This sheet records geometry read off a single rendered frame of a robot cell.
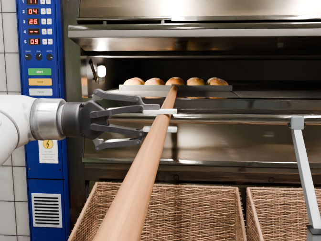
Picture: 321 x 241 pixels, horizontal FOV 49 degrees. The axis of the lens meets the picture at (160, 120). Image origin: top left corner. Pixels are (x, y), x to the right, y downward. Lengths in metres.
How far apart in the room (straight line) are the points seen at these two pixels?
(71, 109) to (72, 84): 0.67
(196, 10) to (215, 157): 0.54
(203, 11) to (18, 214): 1.09
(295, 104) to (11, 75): 1.08
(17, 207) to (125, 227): 1.38
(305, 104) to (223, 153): 0.35
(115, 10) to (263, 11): 0.53
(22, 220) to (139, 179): 1.32
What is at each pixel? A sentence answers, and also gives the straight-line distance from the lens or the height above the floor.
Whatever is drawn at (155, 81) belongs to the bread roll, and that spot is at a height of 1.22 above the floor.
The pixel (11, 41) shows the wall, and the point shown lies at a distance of 1.50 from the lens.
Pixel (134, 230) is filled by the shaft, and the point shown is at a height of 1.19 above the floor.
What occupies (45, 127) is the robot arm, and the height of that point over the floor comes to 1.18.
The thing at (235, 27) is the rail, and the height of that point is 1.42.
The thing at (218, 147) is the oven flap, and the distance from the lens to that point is 1.36.
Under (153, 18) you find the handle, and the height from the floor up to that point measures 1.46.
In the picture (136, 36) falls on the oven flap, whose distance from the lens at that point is 1.20.
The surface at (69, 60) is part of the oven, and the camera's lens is 1.41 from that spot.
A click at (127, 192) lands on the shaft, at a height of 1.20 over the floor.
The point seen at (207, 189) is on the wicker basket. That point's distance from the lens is 1.37.
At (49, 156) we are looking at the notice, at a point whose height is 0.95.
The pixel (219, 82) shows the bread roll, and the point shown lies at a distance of 1.74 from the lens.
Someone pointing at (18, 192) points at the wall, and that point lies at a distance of 1.59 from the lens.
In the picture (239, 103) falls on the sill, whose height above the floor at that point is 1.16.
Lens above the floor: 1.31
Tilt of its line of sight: 9 degrees down
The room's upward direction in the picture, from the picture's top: straight up
